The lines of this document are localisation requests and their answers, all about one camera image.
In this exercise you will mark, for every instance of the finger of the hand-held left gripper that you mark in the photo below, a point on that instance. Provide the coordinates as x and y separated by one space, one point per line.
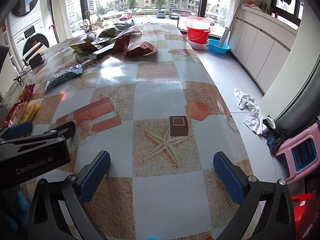
18 130
65 128

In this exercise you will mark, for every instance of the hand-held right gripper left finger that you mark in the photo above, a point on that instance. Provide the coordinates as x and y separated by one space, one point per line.
95 177

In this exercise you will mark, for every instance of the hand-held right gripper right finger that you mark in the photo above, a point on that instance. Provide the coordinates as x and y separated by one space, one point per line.
230 180

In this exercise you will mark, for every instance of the red white snack packet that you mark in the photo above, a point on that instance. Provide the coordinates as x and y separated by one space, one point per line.
12 115

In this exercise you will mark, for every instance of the yellow snack packet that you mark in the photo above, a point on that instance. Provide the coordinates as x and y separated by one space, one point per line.
30 110

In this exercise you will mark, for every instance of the red printed snack packet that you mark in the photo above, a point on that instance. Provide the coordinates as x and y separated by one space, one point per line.
27 92

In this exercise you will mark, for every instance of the person's left hand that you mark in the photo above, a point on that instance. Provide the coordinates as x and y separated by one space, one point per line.
21 203

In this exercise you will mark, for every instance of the teal snack packet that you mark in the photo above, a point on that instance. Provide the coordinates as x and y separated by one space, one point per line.
65 76

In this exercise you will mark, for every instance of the dark cloth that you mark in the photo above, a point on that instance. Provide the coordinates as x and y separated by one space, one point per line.
275 136

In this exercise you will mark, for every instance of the pink stool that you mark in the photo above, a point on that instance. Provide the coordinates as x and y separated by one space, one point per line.
287 152

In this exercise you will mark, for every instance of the striped cloth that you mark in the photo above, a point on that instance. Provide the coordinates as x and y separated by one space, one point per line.
255 121

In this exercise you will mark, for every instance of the black power adapter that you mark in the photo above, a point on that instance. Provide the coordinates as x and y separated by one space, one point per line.
35 60

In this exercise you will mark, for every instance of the red plastic stool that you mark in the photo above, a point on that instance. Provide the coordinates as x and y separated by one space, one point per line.
303 212

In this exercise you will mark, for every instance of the pile of snack packets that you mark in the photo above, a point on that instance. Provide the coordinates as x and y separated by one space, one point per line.
100 46

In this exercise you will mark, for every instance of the white washing machine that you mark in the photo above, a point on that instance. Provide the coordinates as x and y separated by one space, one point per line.
37 38

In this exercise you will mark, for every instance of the brown red snack packet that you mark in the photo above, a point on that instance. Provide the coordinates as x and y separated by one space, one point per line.
121 43

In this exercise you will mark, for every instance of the dark red snack packet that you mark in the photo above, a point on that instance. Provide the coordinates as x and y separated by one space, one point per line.
141 49

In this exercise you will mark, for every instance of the beige bundle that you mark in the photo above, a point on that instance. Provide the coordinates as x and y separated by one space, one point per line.
100 21

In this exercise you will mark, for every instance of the red car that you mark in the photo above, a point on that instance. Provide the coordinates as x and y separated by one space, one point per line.
125 17

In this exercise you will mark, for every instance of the white dryer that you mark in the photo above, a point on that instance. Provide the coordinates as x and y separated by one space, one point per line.
25 2

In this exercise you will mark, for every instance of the blue basin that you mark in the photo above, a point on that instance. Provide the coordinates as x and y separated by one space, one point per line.
215 49

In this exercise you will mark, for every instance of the white basin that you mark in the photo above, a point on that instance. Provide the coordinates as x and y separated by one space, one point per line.
196 45

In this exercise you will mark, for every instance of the white cabinet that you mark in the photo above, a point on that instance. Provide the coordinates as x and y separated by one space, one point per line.
265 45

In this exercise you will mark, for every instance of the grey patterned board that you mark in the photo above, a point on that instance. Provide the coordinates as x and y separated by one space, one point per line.
224 36

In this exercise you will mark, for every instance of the red bucket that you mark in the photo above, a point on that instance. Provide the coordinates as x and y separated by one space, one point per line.
197 34

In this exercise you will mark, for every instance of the silver van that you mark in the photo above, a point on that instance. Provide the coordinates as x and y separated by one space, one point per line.
161 14

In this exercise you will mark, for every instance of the dark car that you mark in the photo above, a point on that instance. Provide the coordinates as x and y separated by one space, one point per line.
174 16

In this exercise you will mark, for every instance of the pink basin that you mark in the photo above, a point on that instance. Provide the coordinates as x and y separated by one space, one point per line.
198 22

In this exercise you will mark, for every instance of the green plant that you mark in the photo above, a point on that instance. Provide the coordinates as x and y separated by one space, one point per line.
265 8

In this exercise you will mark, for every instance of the red white cloth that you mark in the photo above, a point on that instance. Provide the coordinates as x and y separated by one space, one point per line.
250 5

